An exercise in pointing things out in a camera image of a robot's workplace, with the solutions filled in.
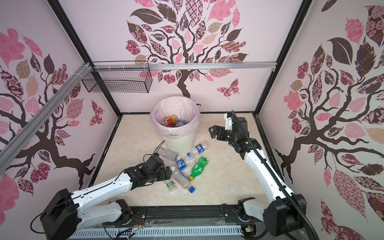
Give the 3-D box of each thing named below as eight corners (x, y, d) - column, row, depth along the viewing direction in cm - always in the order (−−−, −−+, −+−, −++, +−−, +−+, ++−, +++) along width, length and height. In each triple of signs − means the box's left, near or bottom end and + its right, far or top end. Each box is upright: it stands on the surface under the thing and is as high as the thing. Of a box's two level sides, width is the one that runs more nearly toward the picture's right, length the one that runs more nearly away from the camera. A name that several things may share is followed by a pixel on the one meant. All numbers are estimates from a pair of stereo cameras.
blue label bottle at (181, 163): (179, 172, 89) (179, 169, 85) (174, 157, 95) (173, 154, 92) (187, 169, 90) (186, 166, 87) (181, 155, 96) (180, 151, 93)
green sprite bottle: (187, 178, 87) (186, 175, 83) (201, 158, 96) (202, 154, 92) (194, 183, 85) (194, 180, 81) (209, 162, 94) (209, 159, 90)
